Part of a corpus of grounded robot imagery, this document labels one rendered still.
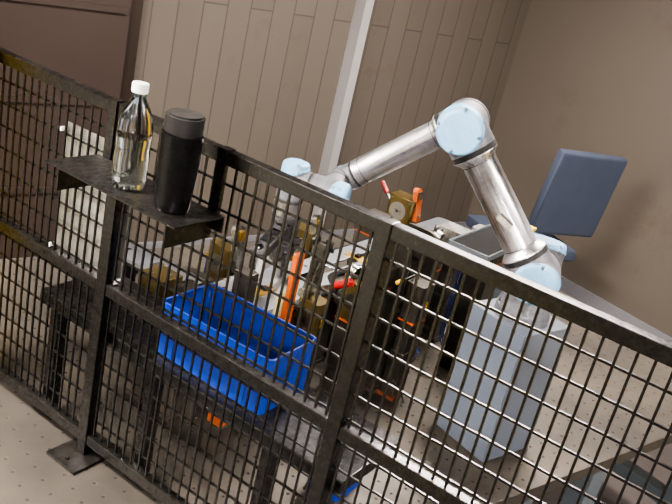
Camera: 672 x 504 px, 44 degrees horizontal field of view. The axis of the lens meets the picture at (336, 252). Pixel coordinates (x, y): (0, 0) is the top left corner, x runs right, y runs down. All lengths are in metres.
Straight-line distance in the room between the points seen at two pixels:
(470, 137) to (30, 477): 1.27
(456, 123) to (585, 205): 2.94
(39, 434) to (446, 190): 4.31
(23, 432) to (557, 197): 3.35
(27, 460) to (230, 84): 2.95
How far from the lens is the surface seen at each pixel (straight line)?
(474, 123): 2.00
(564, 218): 4.87
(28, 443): 2.13
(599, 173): 4.83
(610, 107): 5.56
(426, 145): 2.19
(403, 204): 3.19
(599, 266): 5.61
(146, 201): 1.56
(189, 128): 1.46
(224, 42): 4.54
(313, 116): 4.99
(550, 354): 2.35
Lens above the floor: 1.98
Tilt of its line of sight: 21 degrees down
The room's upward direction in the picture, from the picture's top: 13 degrees clockwise
